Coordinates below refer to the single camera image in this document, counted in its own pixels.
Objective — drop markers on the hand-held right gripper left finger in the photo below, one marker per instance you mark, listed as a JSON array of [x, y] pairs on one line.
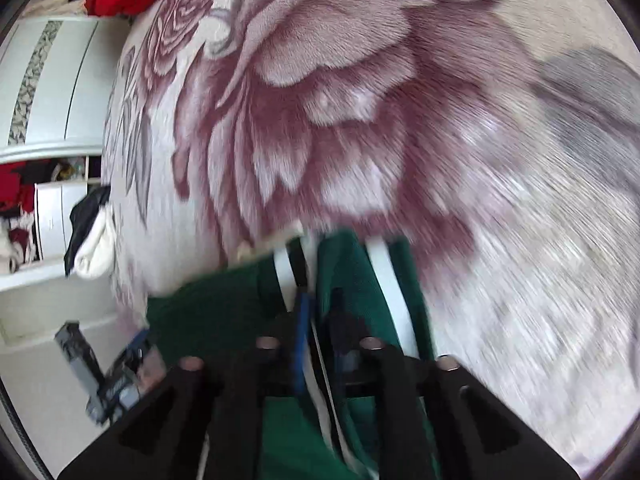
[[301, 335]]

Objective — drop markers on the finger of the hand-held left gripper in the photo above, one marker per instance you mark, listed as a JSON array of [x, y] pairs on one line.
[[137, 347]]

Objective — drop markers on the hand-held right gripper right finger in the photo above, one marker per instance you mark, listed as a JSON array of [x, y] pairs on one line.
[[345, 360]]

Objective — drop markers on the green jacket with white sleeves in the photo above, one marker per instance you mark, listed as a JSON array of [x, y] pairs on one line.
[[220, 310]]

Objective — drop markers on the red clothes on shelf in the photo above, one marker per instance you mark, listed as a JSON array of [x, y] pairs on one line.
[[15, 185]]

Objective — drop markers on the white fuzzy cloth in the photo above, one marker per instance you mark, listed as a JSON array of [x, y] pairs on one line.
[[97, 250]]

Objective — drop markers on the black cloth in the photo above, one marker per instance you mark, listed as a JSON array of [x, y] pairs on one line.
[[85, 215]]

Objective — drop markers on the small white cabinet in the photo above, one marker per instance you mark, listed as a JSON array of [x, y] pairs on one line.
[[60, 220]]

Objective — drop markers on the floral plush blanket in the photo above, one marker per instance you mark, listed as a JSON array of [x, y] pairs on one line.
[[375, 110]]

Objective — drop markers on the white wardrobe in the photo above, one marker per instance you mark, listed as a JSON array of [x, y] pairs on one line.
[[55, 85]]

